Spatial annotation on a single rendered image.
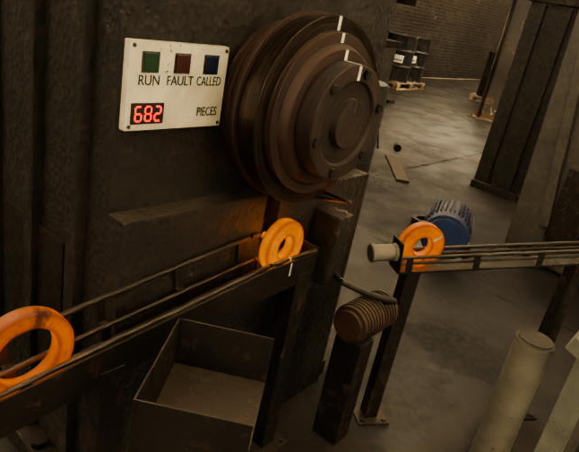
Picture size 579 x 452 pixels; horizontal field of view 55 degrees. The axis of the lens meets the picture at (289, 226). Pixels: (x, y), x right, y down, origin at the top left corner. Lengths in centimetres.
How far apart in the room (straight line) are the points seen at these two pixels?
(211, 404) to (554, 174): 318
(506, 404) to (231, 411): 111
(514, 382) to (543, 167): 230
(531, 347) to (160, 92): 134
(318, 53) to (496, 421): 135
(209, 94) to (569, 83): 302
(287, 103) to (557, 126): 294
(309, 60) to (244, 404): 75
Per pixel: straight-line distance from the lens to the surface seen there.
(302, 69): 129
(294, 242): 157
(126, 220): 125
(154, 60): 120
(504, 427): 209
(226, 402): 120
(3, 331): 110
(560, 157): 398
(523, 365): 197
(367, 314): 177
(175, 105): 126
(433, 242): 188
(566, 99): 402
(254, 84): 126
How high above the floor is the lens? 138
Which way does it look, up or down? 22 degrees down
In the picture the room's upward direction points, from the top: 11 degrees clockwise
